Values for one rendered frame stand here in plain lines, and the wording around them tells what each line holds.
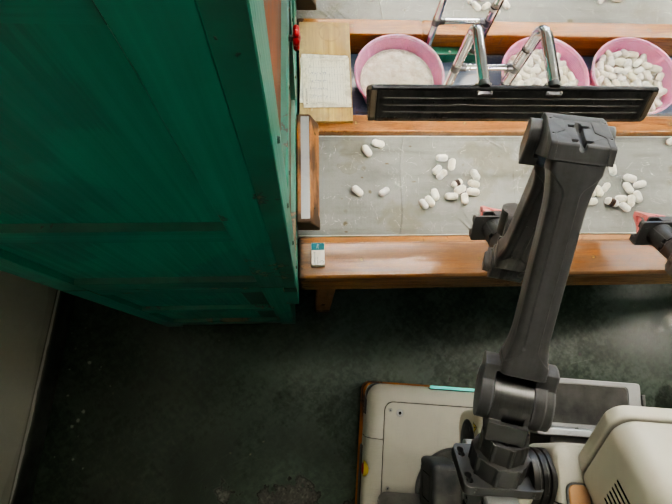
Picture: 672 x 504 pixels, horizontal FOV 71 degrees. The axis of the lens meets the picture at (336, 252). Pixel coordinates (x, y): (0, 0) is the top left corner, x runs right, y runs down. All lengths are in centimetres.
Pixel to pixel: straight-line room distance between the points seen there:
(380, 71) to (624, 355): 156
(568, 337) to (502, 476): 150
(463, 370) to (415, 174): 97
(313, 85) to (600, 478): 113
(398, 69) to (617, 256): 82
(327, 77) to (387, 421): 112
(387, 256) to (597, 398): 56
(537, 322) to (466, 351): 137
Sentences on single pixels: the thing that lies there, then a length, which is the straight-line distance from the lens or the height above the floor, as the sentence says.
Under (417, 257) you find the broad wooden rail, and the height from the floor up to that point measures 76.
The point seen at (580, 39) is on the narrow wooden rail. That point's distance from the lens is 177.
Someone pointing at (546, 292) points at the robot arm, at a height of 135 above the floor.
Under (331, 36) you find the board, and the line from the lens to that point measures 152.
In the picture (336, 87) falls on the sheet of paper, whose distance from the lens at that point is 142.
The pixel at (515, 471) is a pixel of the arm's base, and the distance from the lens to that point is 79.
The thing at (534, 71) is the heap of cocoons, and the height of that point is 74.
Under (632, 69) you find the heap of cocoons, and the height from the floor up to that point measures 72.
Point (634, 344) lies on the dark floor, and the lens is 239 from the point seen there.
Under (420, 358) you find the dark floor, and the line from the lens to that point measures 200.
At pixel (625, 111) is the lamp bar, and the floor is 107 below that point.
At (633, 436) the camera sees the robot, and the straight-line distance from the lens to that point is 75.
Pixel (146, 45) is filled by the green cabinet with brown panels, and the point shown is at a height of 169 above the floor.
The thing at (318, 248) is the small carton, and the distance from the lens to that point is 121.
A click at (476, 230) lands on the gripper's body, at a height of 91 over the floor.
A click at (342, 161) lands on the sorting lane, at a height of 74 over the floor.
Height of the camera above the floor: 195
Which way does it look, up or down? 75 degrees down
